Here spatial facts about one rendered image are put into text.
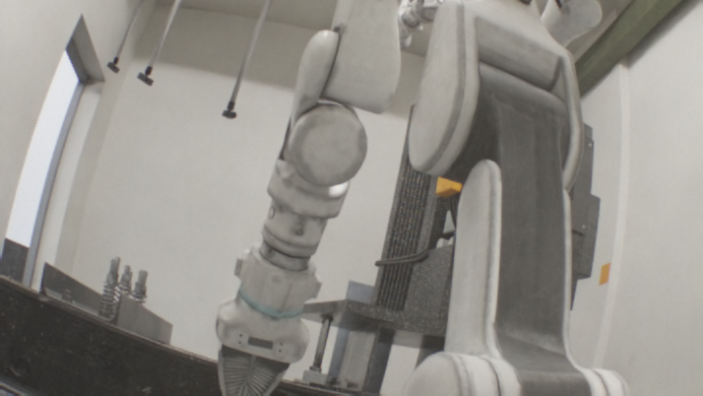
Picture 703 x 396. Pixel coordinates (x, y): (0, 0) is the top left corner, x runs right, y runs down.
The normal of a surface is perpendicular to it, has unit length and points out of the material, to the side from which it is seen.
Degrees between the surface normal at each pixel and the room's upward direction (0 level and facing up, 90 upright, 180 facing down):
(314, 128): 117
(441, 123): 100
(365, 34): 95
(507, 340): 52
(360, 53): 95
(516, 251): 74
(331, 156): 130
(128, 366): 90
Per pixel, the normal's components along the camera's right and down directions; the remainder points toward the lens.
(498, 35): 0.19, 0.11
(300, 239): 0.23, 0.37
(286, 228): -0.25, 0.20
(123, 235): 0.15, -0.27
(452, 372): -0.76, -0.55
